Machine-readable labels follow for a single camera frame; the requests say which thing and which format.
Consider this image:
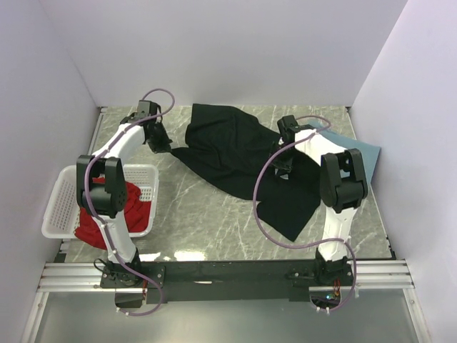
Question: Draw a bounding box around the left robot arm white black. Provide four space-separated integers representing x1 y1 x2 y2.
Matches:
76 100 171 287

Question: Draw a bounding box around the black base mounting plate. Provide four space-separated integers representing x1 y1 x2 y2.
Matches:
94 259 353 308

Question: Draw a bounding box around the folded blue t shirt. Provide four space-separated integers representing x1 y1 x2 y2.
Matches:
300 130 381 193

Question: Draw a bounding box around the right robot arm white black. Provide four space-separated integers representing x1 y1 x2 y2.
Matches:
272 115 368 285

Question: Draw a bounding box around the white plastic laundry basket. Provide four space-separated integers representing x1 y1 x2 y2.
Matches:
41 164 159 239

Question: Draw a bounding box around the black t shirt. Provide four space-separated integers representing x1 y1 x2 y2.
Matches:
172 104 321 242

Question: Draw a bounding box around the red t shirt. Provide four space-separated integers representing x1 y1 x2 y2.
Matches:
74 182 151 250

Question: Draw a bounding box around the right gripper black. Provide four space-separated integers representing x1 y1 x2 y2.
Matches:
266 141 298 177

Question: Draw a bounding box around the aluminium rail frame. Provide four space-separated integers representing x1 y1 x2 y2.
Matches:
20 260 432 342

